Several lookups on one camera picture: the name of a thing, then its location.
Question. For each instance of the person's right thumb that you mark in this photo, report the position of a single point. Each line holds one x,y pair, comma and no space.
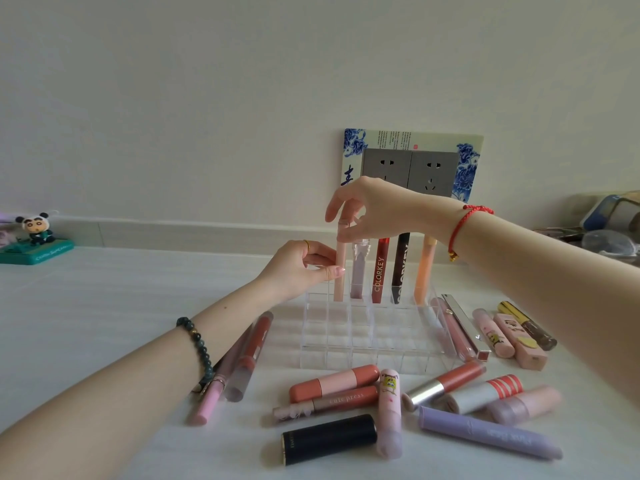
351,227

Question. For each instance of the blue rimmed clear container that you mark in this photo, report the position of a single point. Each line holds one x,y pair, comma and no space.
610,209

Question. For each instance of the frosted red lip tube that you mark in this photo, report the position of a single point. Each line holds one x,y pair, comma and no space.
250,354

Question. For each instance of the clear lip gloss tube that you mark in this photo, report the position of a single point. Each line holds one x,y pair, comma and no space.
357,269

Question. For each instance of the clear plastic lid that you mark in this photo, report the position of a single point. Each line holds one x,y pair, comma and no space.
607,244

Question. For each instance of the person's left forearm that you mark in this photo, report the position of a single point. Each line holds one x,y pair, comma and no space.
125,374

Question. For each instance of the purple toy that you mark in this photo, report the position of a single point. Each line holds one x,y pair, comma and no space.
5,229

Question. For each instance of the panda figurine on teal base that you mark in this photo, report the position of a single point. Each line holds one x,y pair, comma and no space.
37,232

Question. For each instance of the red lip gloss tube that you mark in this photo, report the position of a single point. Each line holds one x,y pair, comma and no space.
381,272

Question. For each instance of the pale pink lip gloss tube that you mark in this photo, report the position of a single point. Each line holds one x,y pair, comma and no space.
341,284

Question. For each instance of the lavender lip crayon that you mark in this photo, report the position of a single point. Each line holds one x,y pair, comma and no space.
490,432

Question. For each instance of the person's right forearm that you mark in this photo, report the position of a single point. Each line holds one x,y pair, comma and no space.
550,279

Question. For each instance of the silver square lipstick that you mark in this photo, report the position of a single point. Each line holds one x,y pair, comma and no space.
470,327

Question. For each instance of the white red striped lip tube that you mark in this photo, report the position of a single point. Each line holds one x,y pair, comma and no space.
487,393

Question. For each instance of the coral pink lipstick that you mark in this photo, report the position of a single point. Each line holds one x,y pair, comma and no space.
332,383

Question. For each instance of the orange lip gloss tube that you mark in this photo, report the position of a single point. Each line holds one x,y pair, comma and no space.
424,274

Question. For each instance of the silver and coral lipstick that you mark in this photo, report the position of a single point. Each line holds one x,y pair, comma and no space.
442,384

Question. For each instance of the small pink cartoon lip tube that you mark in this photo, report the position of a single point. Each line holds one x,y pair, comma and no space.
492,332

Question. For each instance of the person's left thumb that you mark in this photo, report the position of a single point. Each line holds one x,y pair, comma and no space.
327,271

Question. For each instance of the frosted pink lip tube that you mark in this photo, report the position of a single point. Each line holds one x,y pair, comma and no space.
530,404

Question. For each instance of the person's left hand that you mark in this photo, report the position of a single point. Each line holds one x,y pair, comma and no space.
290,269

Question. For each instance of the black lipstick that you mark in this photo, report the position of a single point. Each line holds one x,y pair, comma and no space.
330,438

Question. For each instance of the slim mauve lip pencil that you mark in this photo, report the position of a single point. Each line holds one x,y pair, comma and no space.
227,362

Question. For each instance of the pink lip pen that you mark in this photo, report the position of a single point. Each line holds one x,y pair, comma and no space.
209,402

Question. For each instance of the slim pink lip gloss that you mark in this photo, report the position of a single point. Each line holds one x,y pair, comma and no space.
452,329

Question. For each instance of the blue floral socket frame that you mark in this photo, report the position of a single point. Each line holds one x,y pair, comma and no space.
352,144

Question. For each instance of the dark brown lip gloss tube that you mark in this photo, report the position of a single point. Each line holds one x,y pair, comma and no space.
400,269

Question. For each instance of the clear acrylic lipstick organizer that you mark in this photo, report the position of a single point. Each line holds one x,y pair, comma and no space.
370,334

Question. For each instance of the person's right hand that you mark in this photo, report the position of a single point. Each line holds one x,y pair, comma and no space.
395,207

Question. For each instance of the pink cartoon square lipstick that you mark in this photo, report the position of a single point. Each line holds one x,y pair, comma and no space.
520,342

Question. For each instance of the pink cartoon round lipstick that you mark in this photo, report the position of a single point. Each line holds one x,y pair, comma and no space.
389,414

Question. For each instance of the gold capped brown lip tube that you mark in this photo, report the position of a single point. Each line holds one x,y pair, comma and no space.
530,325

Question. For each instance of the grey double wall socket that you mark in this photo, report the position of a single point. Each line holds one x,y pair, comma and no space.
430,167

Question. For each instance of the rose brown lip tube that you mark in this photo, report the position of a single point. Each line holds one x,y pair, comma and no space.
330,403

